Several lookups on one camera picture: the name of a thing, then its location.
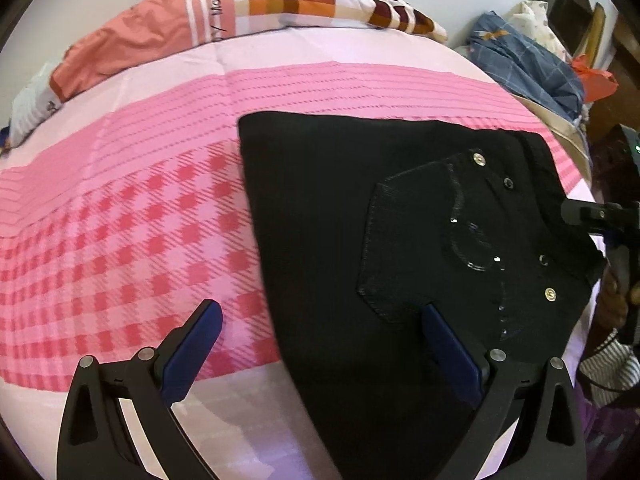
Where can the white printed pillow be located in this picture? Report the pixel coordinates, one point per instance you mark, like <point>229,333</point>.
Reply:
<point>32,105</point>

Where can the beige mattress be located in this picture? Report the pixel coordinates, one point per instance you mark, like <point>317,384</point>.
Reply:
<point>565,135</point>

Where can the orange plaid pillow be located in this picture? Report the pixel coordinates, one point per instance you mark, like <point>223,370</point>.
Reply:
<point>150,35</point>

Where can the white floral cloth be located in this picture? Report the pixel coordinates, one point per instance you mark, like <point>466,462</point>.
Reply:
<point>537,20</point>

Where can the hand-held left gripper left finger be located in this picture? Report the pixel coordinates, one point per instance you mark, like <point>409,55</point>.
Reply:
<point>195,350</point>

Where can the blue plaid cloth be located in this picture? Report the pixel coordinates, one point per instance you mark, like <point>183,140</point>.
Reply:
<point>530,65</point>

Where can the red plastic bag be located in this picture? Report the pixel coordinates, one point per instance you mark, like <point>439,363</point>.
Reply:
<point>595,82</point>

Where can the pink checked bedsheet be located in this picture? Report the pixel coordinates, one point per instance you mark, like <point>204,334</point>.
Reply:
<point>125,210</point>

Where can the black pants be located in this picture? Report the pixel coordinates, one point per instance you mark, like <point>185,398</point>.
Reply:
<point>325,235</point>

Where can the brown wooden cabinet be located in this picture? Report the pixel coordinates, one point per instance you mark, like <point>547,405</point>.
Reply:
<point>625,60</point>

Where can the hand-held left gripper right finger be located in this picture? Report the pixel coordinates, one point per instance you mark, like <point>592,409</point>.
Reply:
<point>450,350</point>

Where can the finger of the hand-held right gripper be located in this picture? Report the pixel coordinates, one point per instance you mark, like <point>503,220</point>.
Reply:
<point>585,215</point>

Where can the person's right hand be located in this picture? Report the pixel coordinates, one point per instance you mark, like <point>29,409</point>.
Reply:
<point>610,305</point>

